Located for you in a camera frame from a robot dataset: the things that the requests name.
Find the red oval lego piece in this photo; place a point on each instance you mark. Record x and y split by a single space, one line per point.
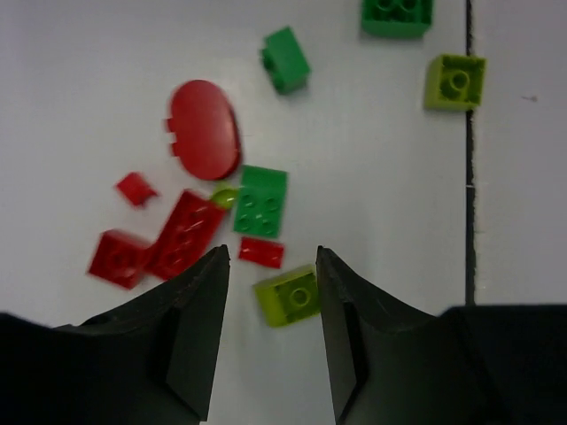
205 133

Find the lime lego brick lower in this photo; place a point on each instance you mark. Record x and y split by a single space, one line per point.
289 297

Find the lime lego brick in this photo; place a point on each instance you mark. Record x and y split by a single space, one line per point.
289 297
454 83

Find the green lego brick with red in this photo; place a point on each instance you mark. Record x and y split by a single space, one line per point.
403 19

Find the small dark green lego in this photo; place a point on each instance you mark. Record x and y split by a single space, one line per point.
284 61

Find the red square lego brick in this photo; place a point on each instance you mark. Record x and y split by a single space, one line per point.
120 258

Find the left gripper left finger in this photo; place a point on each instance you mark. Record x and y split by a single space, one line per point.
149 361

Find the lime lego brick front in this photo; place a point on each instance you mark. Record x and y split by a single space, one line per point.
454 83

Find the tiny red lego piece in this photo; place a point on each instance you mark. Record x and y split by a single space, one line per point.
135 189

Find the small red flat lego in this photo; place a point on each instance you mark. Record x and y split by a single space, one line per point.
261 252

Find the small lime round lego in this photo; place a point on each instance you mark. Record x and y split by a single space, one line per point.
224 195

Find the green square lego brick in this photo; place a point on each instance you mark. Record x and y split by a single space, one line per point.
260 202

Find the red long lego brick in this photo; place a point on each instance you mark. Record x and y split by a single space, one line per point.
185 236

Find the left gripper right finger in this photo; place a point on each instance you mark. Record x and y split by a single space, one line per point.
390 363

